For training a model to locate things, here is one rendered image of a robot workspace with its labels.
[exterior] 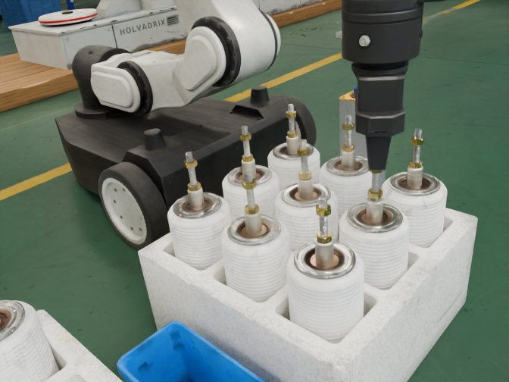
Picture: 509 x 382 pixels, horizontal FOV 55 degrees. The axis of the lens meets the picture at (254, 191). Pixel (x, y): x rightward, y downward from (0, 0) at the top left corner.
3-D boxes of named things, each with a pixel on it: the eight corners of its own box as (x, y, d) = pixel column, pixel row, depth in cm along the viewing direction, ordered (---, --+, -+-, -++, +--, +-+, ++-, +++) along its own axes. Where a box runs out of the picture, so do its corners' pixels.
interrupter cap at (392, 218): (413, 227, 65) (414, 222, 64) (363, 240, 63) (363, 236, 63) (383, 201, 71) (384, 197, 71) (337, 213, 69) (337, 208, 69)
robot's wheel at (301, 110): (256, 156, 150) (250, 93, 141) (266, 150, 153) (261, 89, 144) (307, 171, 138) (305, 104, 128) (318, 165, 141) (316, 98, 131)
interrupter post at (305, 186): (315, 193, 75) (314, 174, 73) (311, 201, 73) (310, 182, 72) (300, 192, 76) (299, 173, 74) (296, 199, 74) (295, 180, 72)
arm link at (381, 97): (423, 137, 54) (432, 25, 48) (335, 138, 56) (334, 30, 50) (410, 100, 65) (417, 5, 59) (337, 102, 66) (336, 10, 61)
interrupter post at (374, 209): (386, 221, 66) (387, 201, 65) (370, 226, 66) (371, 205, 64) (377, 214, 68) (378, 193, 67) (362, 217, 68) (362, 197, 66)
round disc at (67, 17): (30, 26, 261) (26, 15, 259) (80, 16, 280) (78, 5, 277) (57, 29, 242) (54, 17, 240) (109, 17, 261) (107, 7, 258)
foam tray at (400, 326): (157, 333, 86) (136, 251, 78) (293, 233, 111) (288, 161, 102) (343, 470, 62) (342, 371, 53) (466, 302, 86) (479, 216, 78)
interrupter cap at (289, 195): (335, 187, 76) (335, 183, 76) (324, 211, 70) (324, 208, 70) (289, 183, 79) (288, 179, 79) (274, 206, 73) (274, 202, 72)
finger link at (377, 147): (363, 167, 62) (364, 122, 59) (389, 167, 61) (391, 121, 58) (363, 173, 61) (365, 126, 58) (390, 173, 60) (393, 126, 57)
